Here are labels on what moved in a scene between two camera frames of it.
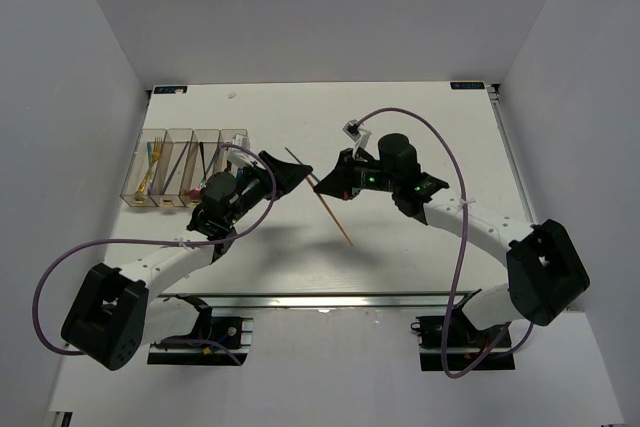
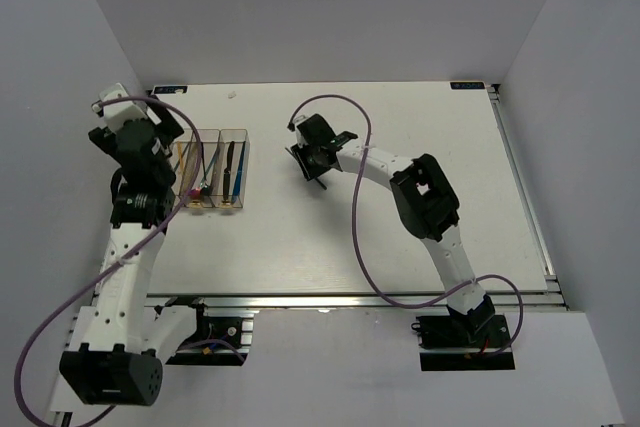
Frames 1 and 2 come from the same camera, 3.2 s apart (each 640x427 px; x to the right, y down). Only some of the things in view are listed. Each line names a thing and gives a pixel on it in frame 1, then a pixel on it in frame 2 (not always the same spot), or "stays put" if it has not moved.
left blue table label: x=169 y=89 stays put
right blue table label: x=467 y=85 stays put
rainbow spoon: x=194 y=193 stays put
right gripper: x=339 y=182 → x=299 y=152
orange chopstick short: x=328 y=208 → x=180 y=153
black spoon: x=203 y=159 stays put
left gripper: x=289 y=175 → x=169 y=128
